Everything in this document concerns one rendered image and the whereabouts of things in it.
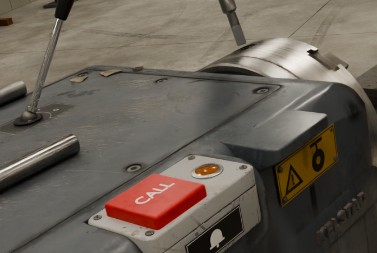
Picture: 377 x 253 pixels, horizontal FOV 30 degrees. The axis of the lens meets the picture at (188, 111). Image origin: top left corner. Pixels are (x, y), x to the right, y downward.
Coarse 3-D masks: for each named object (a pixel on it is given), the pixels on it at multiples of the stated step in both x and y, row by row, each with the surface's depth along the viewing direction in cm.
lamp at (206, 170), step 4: (200, 168) 61; (204, 168) 61; (208, 168) 61; (212, 168) 61; (216, 168) 61; (196, 172) 61; (200, 172) 61; (204, 172) 60; (208, 172) 60; (212, 172) 60
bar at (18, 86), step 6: (12, 84) 94; (18, 84) 94; (24, 84) 94; (0, 90) 92; (6, 90) 92; (12, 90) 93; (18, 90) 93; (24, 90) 94; (0, 96) 92; (6, 96) 92; (12, 96) 93; (18, 96) 94; (0, 102) 92; (6, 102) 93
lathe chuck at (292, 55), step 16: (240, 48) 107; (256, 48) 102; (272, 48) 101; (288, 48) 101; (304, 48) 101; (288, 64) 97; (304, 64) 98; (320, 64) 98; (320, 80) 96; (336, 80) 97; (352, 80) 99; (368, 112) 98; (368, 128) 97
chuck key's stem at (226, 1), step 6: (222, 0) 103; (228, 0) 103; (234, 0) 104; (222, 6) 104; (228, 6) 103; (234, 6) 103; (228, 12) 104; (234, 12) 104; (228, 18) 104; (234, 18) 104; (234, 24) 104; (234, 30) 104; (240, 30) 104; (234, 36) 105; (240, 36) 104; (240, 42) 104
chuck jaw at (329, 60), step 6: (312, 54) 101; (318, 54) 102; (324, 54) 105; (330, 54) 105; (318, 60) 100; (324, 60) 101; (330, 60) 104; (336, 60) 104; (330, 66) 100; (336, 66) 100
